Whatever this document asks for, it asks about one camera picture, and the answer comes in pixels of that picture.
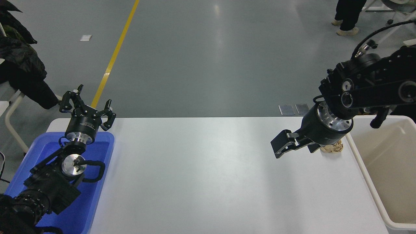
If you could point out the seated person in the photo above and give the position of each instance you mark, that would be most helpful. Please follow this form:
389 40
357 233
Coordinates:
22 65

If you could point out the white metal chair frame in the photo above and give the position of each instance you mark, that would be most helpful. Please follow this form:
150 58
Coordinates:
11 113

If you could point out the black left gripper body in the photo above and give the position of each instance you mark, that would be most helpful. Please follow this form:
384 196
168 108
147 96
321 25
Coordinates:
83 125

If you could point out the large pale plastic bin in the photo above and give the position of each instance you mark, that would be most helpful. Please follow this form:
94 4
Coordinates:
390 169

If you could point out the white wheeled stand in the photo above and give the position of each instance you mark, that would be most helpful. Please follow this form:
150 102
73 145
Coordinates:
395 9

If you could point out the blue plastic tray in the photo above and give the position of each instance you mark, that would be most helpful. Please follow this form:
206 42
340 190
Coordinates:
94 169

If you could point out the square metal floor plate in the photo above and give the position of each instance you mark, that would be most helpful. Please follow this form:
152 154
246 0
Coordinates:
286 109
302 109

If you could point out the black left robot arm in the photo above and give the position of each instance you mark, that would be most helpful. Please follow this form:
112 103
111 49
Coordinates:
48 188

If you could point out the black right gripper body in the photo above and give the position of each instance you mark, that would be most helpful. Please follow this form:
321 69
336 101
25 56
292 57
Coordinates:
317 130

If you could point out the standing person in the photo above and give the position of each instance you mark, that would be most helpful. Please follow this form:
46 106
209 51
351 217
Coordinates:
349 13

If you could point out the crumpled tan paper ball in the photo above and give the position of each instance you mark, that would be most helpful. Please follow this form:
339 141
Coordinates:
333 149

